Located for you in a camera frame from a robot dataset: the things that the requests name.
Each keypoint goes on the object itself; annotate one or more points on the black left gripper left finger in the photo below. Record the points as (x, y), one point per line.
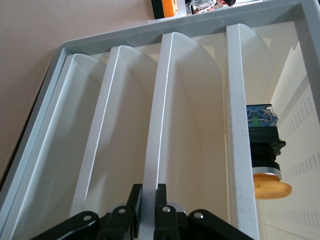
(120, 222)

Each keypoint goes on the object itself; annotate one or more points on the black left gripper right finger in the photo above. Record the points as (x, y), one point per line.
(165, 220)

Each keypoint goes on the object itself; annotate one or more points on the yellow push button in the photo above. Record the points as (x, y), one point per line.
(265, 142)

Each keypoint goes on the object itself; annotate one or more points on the white drawer cabinet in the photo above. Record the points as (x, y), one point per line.
(150, 30)

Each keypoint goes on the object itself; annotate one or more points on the orange button box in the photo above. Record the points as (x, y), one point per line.
(168, 8)

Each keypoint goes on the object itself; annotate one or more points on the white divider right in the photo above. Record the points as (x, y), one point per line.
(237, 125)

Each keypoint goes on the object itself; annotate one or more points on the person in plaid shirt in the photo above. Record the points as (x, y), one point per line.
(200, 6)

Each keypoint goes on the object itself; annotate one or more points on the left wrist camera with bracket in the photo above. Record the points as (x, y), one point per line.
(75, 224)

